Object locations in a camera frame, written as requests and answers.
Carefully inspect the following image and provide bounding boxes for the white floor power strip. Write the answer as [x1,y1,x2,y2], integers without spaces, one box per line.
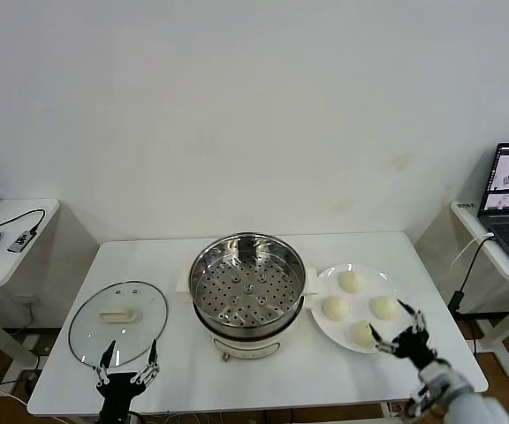
[23,334,49,356]

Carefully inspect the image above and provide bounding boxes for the round glass pot lid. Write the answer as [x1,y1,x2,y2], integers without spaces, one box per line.
[67,278,169,368]

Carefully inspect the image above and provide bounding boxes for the white round plate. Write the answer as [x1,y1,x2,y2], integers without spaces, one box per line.
[310,263,414,354]

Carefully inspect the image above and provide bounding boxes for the grey usb hub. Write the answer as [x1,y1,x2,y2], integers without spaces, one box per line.
[6,230,34,254]

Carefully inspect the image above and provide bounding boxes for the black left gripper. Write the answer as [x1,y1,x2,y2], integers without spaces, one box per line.
[94,338,161,424]

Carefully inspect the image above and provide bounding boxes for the white laptop cable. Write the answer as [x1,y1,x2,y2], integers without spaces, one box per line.
[451,233,493,269]

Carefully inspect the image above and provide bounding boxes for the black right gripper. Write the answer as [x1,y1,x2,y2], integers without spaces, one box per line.
[368,299,437,370]

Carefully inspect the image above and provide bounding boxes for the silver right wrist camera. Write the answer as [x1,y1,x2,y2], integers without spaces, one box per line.
[406,382,444,419]

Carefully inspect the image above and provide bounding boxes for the perforated steel steamer basket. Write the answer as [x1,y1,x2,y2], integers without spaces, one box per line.
[188,231,308,337]

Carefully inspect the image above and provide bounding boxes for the black usb hub cable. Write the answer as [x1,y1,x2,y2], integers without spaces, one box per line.
[0,208,47,235]

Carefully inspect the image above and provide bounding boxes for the white side desk with laptop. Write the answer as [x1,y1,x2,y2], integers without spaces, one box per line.
[451,198,509,376]

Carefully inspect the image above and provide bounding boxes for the white steamed baozi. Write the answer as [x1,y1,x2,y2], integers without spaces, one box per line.
[369,295,400,322]
[349,321,378,350]
[322,295,349,322]
[338,269,366,294]

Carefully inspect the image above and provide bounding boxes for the white electric cooker pot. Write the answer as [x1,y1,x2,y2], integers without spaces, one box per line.
[175,263,320,364]

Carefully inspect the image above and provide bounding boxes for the black laptop power cable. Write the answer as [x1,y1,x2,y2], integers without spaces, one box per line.
[447,236,497,314]

